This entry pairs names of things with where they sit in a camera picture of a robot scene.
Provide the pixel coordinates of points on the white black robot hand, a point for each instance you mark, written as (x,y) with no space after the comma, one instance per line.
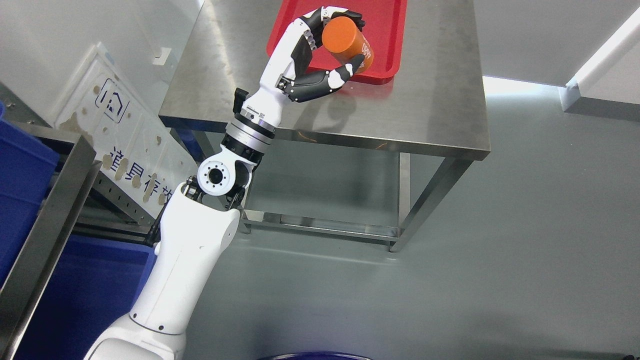
(285,78)

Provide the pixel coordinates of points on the orange cylindrical capacitor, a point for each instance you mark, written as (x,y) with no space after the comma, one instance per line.
(344,40)

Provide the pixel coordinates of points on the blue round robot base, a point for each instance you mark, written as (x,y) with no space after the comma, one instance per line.
(316,355)

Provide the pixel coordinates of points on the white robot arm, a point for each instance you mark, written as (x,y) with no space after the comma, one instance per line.
(194,228)

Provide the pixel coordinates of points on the red plastic tray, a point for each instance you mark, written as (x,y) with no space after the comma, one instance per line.
(380,41)

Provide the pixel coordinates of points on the stainless steel table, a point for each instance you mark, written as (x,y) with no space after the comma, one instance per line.
(431,113)

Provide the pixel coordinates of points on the white signboard with characters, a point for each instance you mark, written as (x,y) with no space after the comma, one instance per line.
(142,163)

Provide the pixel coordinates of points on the large blue bin upper left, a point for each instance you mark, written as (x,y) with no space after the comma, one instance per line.
(26,167)

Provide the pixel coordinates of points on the blue bin lower left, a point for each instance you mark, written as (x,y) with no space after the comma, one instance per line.
(95,282)

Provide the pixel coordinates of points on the metal shelf rail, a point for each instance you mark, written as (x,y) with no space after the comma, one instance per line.
(28,277)

